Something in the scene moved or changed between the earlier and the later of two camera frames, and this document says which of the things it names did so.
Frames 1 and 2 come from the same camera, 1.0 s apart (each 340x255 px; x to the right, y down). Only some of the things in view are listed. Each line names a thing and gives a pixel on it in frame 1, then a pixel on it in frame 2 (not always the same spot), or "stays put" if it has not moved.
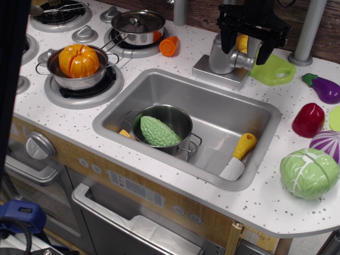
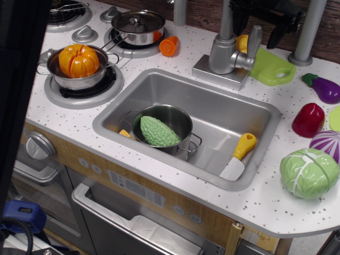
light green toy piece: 334,118 stays put
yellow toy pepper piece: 241,43 stays put
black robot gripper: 256,17 -> 291,12
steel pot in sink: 165,127 stays put
